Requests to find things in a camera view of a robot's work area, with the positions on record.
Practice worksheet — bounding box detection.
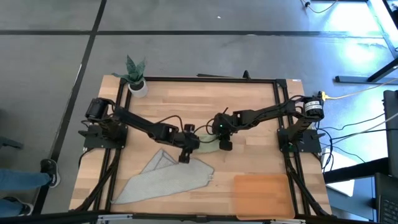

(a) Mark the grey floor cable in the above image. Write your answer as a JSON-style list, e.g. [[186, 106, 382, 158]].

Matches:
[[329, 111, 398, 141]]

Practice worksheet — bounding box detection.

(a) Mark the silver metal bracket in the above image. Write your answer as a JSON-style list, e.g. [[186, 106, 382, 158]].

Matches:
[[98, 213, 134, 222], [269, 217, 306, 224]]

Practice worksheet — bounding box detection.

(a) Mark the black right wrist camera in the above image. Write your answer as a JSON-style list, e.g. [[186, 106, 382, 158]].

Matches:
[[218, 138, 234, 152]]

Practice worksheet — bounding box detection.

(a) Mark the green microfiber towel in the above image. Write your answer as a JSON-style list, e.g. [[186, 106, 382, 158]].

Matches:
[[194, 133, 223, 154]]

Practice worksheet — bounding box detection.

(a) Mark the green plant in white pot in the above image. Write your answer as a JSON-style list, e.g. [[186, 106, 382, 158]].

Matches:
[[111, 55, 149, 99]]

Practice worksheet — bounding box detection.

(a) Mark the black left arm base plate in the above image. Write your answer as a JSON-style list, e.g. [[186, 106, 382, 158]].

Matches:
[[77, 123, 129, 149]]

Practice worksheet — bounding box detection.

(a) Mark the black desk frame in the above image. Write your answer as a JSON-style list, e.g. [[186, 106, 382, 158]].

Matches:
[[335, 0, 398, 84]]

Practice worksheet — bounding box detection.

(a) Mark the black crossbar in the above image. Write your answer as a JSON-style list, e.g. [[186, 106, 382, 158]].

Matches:
[[0, 210, 398, 224]]

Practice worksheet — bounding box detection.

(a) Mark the person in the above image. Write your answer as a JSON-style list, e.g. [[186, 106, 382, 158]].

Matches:
[[0, 158, 62, 218]]

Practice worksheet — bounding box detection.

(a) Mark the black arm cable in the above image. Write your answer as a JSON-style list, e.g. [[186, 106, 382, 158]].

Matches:
[[155, 114, 187, 132], [195, 118, 218, 144]]

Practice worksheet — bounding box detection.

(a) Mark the black aluminium table frame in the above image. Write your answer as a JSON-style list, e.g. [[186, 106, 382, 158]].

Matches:
[[70, 76, 333, 218]]

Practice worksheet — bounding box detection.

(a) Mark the black floor cable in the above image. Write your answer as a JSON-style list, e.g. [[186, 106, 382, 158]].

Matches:
[[306, 98, 386, 147]]

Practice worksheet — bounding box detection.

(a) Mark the grey waffle-weave towel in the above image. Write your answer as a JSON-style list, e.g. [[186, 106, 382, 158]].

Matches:
[[112, 148, 215, 205]]

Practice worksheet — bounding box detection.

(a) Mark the dark grey computer tower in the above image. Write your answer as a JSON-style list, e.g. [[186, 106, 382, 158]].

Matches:
[[382, 90, 398, 178]]

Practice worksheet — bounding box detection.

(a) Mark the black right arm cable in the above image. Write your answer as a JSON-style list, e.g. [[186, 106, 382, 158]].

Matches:
[[195, 118, 218, 144]]

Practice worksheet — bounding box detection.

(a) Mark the black chair leg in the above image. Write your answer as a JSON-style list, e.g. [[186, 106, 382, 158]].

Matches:
[[0, 136, 24, 149]]

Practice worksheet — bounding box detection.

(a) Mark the orange translucent plastic basket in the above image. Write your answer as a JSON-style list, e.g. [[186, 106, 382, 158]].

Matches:
[[233, 174, 296, 221]]

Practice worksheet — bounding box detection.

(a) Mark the black desk beam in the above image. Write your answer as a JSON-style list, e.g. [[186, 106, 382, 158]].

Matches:
[[323, 157, 389, 184]]

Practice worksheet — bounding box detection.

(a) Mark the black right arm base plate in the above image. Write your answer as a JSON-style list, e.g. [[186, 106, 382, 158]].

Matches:
[[277, 127, 326, 154]]

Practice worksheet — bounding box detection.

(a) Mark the cable with black plug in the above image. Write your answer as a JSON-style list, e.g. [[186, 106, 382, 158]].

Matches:
[[300, 0, 339, 14]]

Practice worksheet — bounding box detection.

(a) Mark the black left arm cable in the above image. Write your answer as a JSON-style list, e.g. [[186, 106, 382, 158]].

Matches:
[[155, 114, 187, 132]]

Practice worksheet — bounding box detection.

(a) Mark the black laptop keyboard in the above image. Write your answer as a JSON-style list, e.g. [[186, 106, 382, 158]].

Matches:
[[374, 172, 398, 224]]

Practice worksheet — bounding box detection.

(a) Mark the yellow extension cord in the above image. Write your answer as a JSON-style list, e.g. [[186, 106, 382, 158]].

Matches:
[[317, 77, 398, 102]]

